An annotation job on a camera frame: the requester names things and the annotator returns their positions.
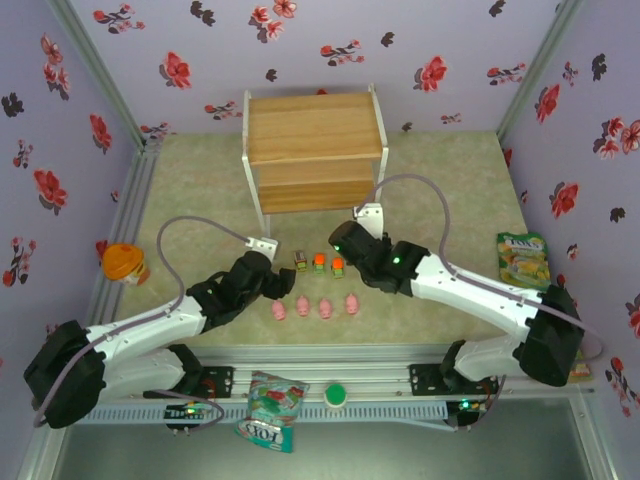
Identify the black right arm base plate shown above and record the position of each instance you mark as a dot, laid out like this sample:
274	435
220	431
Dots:
422	380

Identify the orange red Fox's candy bag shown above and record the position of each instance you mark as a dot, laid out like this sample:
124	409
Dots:
582	372

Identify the wooden shelf with white frame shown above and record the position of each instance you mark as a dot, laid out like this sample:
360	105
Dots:
290	130

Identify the beige green table mat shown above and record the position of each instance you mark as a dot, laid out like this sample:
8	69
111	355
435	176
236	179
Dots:
200	175

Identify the teal red Fox's candy bag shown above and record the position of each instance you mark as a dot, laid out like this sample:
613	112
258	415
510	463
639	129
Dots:
270	400

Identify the black controller board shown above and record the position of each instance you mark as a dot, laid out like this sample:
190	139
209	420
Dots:
177	412
467	410

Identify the tiger cup with orange lid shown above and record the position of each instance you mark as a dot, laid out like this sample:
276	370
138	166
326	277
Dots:
120	260

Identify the aluminium frame bar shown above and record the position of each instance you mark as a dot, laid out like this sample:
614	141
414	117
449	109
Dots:
597	450
35	460

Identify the aluminium corner post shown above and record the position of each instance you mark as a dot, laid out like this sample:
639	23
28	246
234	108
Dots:
540	65
90	60

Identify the grey topped toy truck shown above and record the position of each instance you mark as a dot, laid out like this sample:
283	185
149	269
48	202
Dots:
300	260

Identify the orange topped toy truck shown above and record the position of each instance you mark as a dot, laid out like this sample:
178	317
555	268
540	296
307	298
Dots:
318	261
338	265

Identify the green push button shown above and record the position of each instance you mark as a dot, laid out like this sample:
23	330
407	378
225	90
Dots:
335	395

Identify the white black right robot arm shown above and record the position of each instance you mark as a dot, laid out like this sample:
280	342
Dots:
475	300

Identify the aluminium side rail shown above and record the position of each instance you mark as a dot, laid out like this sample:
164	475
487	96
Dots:
127	200

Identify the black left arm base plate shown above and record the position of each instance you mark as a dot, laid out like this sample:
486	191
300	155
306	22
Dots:
222	382

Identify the pink plastic pig toy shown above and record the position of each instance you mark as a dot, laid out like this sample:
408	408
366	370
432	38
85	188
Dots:
325	308
352	303
302	306
279	311

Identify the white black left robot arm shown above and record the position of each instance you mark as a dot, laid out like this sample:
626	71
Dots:
145	330

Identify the long aluminium base rail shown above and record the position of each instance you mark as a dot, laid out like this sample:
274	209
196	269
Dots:
380	370

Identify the green yellow Fox's candy bag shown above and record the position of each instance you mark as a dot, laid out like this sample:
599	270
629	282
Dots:
522	265

